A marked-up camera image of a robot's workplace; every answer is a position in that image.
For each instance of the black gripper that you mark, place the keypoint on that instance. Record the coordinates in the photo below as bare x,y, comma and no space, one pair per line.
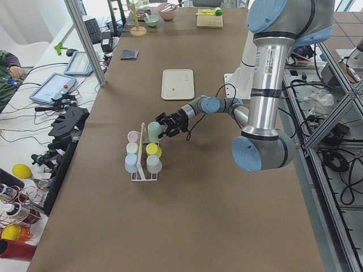
179,117

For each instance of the green cup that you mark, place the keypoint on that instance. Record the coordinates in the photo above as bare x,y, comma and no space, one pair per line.
154,129

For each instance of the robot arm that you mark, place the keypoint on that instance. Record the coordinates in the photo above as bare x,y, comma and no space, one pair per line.
277,27

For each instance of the yellow cup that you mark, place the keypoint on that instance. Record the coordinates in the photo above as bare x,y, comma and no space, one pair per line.
153,149

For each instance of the pink cup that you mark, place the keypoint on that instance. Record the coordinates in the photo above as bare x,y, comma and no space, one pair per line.
134,136

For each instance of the pale grey-blue cup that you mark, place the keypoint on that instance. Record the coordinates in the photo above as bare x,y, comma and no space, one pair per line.
153,164

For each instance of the cream white cup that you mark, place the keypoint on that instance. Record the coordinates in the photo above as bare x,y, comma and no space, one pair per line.
132,148

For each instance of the cream rabbit tray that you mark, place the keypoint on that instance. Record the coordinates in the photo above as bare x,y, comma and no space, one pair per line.
177,84

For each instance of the light blue cup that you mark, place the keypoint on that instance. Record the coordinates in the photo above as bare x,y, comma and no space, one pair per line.
131,163

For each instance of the wooden cup tree stand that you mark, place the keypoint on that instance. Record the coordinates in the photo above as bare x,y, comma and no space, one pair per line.
137,30

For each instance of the folded grey cloth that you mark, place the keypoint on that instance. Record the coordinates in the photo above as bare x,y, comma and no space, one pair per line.
129,54

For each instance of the teach pendant tablet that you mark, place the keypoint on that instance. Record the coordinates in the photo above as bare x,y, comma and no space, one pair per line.
79,65
53,88

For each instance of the green bowl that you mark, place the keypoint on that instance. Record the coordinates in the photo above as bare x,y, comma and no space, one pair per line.
151,20

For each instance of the bamboo cutting board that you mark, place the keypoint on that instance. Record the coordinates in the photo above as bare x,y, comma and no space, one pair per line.
208,20

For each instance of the pink ice bowl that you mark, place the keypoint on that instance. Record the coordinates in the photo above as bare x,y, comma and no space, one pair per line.
167,11

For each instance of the black keyboard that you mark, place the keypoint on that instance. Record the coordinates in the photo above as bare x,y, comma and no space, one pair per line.
93,30

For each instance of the yellow lemon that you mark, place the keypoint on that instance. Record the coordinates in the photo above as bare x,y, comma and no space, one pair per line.
22,171

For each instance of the person in black jacket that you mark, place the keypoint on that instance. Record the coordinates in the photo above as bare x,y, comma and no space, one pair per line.
10,69

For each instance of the sauce bottle white label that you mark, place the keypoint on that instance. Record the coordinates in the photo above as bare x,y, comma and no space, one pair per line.
8,193

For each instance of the red cylinder can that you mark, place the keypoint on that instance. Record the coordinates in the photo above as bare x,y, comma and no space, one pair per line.
14,250

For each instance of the white wire cup rack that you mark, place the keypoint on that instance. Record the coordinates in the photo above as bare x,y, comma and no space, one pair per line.
142,174

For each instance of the aluminium frame post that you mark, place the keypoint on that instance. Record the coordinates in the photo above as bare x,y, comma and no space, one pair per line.
80,27

